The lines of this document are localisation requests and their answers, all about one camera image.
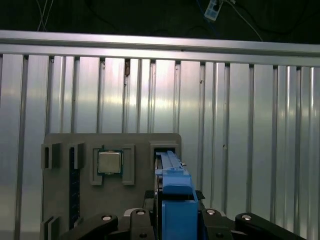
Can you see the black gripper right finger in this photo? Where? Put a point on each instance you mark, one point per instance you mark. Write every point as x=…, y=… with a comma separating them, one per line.
x=215, y=225

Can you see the silver CPU chip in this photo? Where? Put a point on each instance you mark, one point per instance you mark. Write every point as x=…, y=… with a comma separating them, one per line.
x=108, y=163

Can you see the hard disk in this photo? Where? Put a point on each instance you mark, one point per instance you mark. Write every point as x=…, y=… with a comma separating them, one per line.
x=178, y=215

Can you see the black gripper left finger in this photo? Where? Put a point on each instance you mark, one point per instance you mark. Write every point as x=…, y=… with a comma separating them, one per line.
x=140, y=225

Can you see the grey parts rack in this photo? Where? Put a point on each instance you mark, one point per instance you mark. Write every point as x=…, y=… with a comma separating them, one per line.
x=112, y=197

